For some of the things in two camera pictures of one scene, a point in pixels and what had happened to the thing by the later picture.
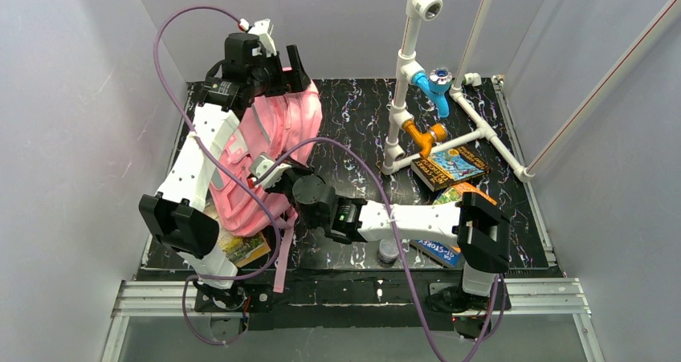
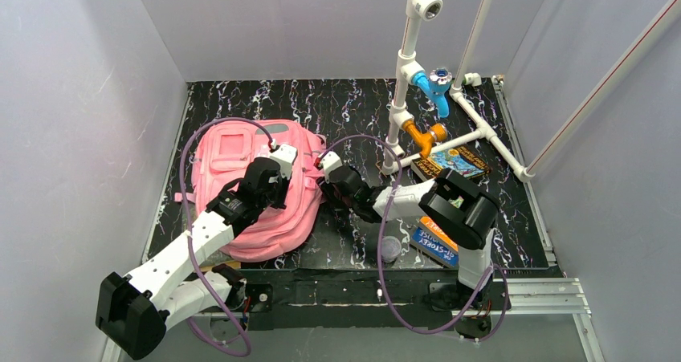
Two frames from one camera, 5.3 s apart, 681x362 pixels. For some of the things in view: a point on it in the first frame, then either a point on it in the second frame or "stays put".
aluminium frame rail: x=530 y=298 stays put
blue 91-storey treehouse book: x=446 y=254 stays put
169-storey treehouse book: x=450 y=166 stays put
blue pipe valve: x=437 y=85 stays put
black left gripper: x=284 y=76 -> x=271 y=180
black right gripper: x=282 y=177 -> x=336 y=181
